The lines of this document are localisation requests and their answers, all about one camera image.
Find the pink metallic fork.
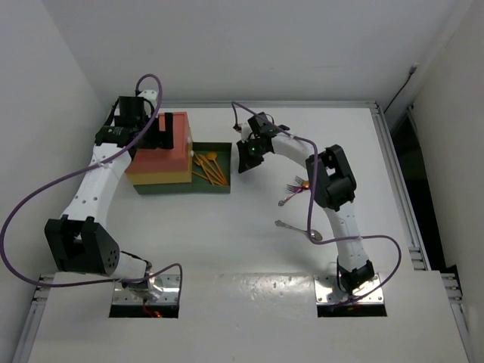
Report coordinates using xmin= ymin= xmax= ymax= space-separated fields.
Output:
xmin=278 ymin=185 xmax=305 ymax=206

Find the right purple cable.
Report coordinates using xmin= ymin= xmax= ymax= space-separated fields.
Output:
xmin=231 ymin=101 xmax=402 ymax=304

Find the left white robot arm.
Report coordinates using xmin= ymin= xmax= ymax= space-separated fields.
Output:
xmin=45 ymin=90 xmax=159 ymax=300

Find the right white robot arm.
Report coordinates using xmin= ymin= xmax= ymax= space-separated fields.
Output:
xmin=234 ymin=113 xmax=374 ymax=295

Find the orange plastic spoon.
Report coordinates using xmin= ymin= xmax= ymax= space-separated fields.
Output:
xmin=206 ymin=151 xmax=226 ymax=181

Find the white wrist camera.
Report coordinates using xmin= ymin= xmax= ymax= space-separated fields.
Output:
xmin=137 ymin=89 xmax=158 ymax=113
xmin=233 ymin=123 xmax=253 ymax=142

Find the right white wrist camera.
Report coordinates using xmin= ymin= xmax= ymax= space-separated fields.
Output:
xmin=233 ymin=123 xmax=253 ymax=142

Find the green bottom drawer box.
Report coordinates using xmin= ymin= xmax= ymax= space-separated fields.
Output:
xmin=133 ymin=142 xmax=231 ymax=195

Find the purple cable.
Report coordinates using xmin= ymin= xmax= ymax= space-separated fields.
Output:
xmin=0 ymin=73 xmax=184 ymax=289
xmin=231 ymin=101 xmax=402 ymax=304

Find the black wall cable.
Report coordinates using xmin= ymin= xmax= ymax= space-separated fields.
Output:
xmin=383 ymin=63 xmax=419 ymax=114

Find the metal base plate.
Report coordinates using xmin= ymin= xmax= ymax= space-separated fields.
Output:
xmin=314 ymin=274 xmax=384 ymax=306
xmin=112 ymin=274 xmax=181 ymax=306

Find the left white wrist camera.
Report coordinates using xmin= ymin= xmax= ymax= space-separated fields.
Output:
xmin=137 ymin=89 xmax=158 ymax=113

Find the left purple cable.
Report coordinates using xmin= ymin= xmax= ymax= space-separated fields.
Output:
xmin=0 ymin=73 xmax=184 ymax=289

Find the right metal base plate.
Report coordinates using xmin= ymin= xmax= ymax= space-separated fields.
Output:
xmin=314 ymin=274 xmax=384 ymax=306

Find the silver metal spoon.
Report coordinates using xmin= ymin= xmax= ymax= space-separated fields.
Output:
xmin=275 ymin=220 xmax=323 ymax=241

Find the orange plastic knife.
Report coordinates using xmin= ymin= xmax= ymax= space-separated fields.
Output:
xmin=208 ymin=163 xmax=229 ymax=185

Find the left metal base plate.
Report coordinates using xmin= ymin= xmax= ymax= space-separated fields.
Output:
xmin=112 ymin=274 xmax=181 ymax=306

